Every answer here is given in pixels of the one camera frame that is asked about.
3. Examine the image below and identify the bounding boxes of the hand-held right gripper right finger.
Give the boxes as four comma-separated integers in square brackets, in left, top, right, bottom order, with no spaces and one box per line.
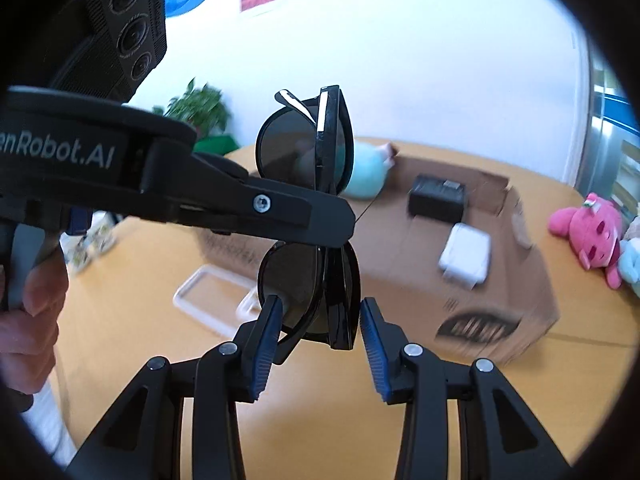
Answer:
[359,297,576,480]

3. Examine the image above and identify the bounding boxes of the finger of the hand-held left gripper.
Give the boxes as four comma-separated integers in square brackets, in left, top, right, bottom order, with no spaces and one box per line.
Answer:
[142,140,357,250]

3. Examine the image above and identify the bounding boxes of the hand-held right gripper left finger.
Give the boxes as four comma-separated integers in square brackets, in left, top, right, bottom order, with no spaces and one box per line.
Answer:
[65,295,284,480]

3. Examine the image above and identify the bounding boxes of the black sunglasses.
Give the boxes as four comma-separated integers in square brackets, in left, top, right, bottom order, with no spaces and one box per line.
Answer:
[255,85,362,352]

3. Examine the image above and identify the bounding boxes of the large cardboard box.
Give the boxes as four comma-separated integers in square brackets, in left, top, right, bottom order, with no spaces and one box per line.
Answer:
[200,150,561,366]

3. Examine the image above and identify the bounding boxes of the person's left forearm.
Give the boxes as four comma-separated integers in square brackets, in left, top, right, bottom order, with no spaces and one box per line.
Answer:
[20,375,78,468]

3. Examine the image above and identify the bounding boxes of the person's left hand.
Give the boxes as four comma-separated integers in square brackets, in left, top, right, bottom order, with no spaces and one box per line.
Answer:
[0,247,70,397]

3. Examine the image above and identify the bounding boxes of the teal and pink plush toy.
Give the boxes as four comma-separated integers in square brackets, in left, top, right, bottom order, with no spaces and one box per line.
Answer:
[342,140,399,199]

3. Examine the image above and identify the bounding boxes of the clear plastic tray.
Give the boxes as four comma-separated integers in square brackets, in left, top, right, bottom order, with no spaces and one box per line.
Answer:
[172,264,266,338]

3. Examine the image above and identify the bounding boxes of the wooden desk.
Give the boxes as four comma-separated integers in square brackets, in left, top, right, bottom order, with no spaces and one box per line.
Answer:
[50,135,640,480]

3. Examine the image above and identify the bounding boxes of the leaf-print bag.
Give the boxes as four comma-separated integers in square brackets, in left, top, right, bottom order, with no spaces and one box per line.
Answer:
[65,210,118,276]

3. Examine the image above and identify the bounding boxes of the large potted green plant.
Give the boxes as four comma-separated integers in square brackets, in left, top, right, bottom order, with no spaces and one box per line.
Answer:
[152,77,233,141]

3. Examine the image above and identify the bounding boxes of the white rectangular box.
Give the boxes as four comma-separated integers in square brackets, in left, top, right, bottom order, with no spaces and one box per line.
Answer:
[439,222,492,291]

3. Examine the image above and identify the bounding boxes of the black rectangular box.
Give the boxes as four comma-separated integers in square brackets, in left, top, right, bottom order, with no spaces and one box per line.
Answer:
[407,174,468,222]

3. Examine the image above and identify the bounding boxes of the light blue plush toy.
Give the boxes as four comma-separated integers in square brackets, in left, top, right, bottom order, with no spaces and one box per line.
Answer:
[617,215,640,301]

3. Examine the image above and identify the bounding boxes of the metal window frame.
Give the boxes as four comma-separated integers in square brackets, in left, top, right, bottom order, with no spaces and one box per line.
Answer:
[570,30,640,221]

